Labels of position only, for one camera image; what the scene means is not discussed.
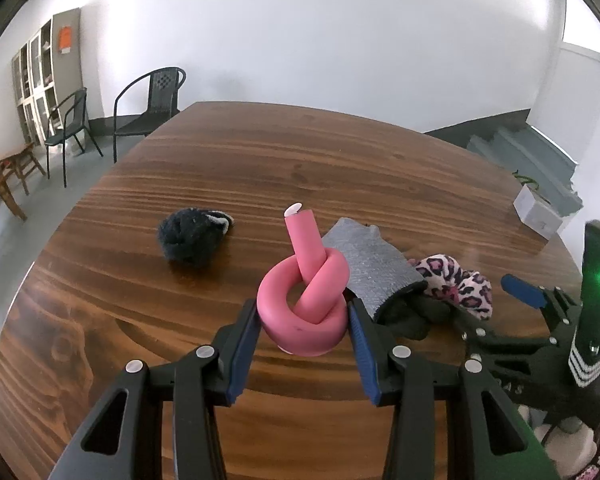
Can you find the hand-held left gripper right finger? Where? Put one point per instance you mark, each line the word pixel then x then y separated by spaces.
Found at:
pixel 365 355

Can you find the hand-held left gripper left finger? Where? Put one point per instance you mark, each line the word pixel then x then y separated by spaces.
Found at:
pixel 242 355

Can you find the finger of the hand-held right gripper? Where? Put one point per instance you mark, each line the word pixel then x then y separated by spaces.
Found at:
pixel 510 346
pixel 525 292

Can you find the pink leopard print sock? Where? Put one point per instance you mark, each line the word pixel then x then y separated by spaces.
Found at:
pixel 455 280

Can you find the pink foam roller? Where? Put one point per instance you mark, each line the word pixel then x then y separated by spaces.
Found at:
pixel 310 265

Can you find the small white box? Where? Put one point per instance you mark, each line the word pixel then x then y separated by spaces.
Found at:
pixel 535 212

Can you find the grey knit sock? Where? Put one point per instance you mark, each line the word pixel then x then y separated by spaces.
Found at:
pixel 375 265

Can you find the black fuzzy sock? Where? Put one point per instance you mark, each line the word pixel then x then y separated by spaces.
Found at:
pixel 190 237

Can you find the grey staircase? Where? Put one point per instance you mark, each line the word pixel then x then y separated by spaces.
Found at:
pixel 530 155

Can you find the wooden desk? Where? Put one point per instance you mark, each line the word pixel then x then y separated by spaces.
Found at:
pixel 180 170

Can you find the window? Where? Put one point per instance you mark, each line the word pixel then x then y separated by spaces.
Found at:
pixel 587 20

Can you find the black metal chair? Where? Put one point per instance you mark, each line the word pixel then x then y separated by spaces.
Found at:
pixel 165 85
pixel 75 110

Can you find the grey shelf cabinet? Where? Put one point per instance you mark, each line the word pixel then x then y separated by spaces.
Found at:
pixel 67 75

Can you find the orange paper notice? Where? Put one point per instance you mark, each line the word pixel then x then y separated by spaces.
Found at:
pixel 65 40

